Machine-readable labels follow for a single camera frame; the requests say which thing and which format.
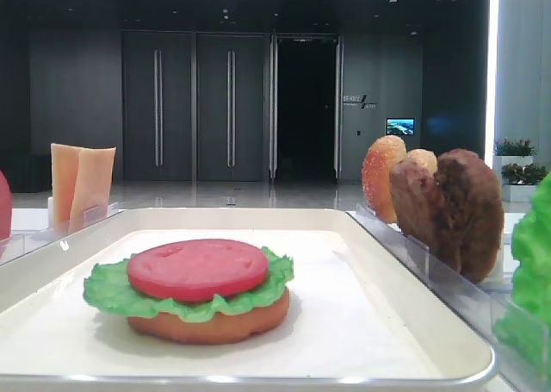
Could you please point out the brown meat patty front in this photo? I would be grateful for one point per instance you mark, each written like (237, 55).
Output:
(469, 218)

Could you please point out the brown meat patty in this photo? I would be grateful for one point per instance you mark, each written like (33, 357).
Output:
(469, 218)
(421, 213)

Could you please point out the red tomato slice on tray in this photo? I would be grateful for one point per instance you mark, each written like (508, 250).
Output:
(198, 270)

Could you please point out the brown meat patty standing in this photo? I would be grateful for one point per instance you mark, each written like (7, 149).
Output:
(421, 213)

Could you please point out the orange cheese slice front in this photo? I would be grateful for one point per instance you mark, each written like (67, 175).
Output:
(93, 183)

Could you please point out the orange cheese slice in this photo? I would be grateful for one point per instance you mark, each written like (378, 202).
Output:
(93, 183)
(65, 160)

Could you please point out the green lettuce leaf on tray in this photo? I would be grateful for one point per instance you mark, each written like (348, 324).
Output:
(108, 289)

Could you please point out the orange cheese slice rear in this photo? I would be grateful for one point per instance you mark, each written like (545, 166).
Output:
(65, 160)

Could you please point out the red tomato slice standing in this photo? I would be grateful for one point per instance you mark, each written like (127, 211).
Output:
(6, 206)

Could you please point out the green lettuce leaf standing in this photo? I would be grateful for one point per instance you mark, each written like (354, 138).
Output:
(531, 271)

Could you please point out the sesame bun half far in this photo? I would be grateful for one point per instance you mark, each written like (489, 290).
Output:
(381, 156)

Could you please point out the dark double door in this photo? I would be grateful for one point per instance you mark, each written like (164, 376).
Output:
(195, 106)

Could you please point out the bottom bun half on tray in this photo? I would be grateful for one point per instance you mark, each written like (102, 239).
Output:
(222, 329)

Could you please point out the white rectangular metal tray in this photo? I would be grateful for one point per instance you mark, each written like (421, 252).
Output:
(358, 321)

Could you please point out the potted plants white planter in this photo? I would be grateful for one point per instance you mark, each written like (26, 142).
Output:
(511, 157)

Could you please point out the clear acrylic rack left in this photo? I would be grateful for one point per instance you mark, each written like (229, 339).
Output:
(32, 228)

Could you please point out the clear acrylic rack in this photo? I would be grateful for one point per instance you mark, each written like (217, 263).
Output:
(480, 305)
(32, 228)

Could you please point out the clear acrylic rack right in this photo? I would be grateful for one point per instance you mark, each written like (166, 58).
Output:
(480, 305)

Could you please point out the small wall display screen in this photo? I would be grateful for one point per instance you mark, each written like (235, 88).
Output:
(400, 126)

